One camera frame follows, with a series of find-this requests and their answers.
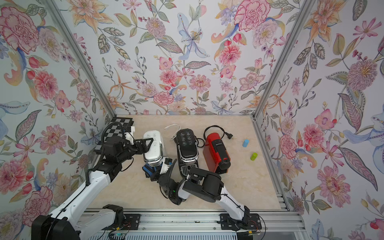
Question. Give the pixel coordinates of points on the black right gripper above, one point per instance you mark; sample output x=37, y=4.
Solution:
x=165, y=179

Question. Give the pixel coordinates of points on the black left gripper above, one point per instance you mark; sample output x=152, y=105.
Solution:
x=144, y=148

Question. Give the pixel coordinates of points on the blue microfiber cloth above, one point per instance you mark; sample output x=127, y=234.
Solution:
x=150, y=171

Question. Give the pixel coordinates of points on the white coffee machine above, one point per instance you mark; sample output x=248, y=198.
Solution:
x=154, y=156

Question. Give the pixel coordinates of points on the black coffee machine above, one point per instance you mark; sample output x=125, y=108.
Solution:
x=187, y=150

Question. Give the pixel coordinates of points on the red coffee machine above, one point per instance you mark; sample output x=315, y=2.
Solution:
x=215, y=153

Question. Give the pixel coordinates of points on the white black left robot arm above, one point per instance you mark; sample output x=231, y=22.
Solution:
x=63, y=222

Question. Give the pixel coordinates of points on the black white chessboard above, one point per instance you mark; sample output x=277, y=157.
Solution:
x=113, y=129

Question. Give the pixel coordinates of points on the blue cylinder block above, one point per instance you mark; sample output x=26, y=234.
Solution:
x=245, y=143

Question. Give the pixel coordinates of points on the green cylinder block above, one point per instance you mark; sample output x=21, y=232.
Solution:
x=254, y=156

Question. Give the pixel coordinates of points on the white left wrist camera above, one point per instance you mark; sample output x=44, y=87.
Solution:
x=129, y=134

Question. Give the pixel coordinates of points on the aluminium frame post left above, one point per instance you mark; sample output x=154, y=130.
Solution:
x=63, y=27

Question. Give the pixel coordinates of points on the aluminium frame post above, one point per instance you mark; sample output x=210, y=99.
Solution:
x=63, y=27
x=295, y=32

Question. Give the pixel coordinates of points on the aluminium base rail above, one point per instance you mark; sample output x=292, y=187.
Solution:
x=204, y=225

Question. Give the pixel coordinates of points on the aluminium frame post right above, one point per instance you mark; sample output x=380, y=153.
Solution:
x=295, y=32

